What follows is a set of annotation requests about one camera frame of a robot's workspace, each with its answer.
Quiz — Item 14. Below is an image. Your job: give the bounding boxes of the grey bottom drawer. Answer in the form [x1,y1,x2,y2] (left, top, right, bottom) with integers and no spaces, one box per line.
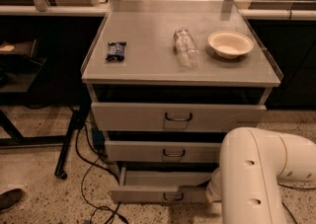
[111,167,211,203]

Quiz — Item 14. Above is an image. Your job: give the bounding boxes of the grey drawer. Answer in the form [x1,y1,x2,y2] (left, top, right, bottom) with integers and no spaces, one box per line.
[106,141,221,163]
[91,103,266,132]
[111,167,211,203]

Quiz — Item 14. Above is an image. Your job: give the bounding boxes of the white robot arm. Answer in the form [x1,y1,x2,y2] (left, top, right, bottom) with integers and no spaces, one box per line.
[205,127,316,224]

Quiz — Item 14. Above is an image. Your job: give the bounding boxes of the grey drawer cabinet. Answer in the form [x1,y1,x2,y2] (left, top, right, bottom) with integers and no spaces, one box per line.
[80,0,283,177]

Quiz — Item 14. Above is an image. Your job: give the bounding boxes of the grey top drawer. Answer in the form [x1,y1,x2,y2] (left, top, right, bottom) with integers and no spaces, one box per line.
[91,103,266,132]

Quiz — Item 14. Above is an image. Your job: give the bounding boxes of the grey middle drawer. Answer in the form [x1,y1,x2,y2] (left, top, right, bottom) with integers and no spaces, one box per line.
[106,141,221,163]

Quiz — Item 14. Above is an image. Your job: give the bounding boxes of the clear plastic bottle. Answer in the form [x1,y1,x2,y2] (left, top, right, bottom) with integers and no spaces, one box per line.
[173,28,199,68]

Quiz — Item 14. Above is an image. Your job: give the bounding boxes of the dark blue snack packet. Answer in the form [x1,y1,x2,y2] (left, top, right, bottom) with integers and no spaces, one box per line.
[106,41,126,62]

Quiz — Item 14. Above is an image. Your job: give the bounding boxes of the white paper bowl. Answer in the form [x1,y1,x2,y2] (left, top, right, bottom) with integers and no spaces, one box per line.
[207,31,254,59]

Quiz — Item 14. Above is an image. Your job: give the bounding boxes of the brown shoe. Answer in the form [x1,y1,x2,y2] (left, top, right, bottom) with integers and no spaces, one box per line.
[0,188,25,212]

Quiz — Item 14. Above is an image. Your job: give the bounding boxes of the black floor cable left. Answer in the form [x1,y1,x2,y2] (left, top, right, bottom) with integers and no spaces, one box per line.
[74,120,129,224]

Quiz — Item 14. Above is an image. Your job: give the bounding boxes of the black floor cable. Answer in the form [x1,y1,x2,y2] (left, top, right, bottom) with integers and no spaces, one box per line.
[277,182,316,224]
[74,120,129,224]

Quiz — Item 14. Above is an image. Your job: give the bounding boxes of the black desk frame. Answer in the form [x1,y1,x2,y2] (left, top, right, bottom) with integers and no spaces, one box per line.
[0,38,92,181]

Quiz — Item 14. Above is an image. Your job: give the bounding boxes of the black floor cable right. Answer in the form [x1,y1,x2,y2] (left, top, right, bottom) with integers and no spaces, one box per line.
[277,182,316,224]

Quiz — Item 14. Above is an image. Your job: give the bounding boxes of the white counter rail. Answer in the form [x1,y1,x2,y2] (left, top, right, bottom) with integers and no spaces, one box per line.
[0,5,109,17]

